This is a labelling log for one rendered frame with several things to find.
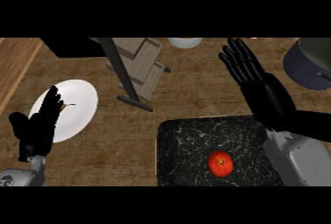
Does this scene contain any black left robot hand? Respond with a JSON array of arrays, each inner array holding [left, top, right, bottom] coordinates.
[[8, 85, 66, 163]]

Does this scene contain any dark grey pot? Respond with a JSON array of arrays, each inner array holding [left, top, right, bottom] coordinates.
[[283, 38, 331, 91]]

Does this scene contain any tiered basket with dark frame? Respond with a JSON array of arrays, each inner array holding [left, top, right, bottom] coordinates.
[[89, 38, 172, 113]]

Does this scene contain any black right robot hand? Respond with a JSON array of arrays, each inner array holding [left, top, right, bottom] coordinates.
[[218, 38, 331, 144]]

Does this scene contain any black box appliance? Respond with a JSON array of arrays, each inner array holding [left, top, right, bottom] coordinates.
[[39, 38, 110, 59]]

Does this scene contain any red tomato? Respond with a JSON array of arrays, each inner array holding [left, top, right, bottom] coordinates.
[[208, 150, 236, 178]]

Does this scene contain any black marble tray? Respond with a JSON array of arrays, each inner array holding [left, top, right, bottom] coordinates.
[[154, 115, 286, 187]]

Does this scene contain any white cup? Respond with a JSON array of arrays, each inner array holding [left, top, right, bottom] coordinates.
[[168, 38, 205, 50]]

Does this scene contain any white plate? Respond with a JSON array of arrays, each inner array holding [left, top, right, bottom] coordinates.
[[29, 79, 100, 144]]

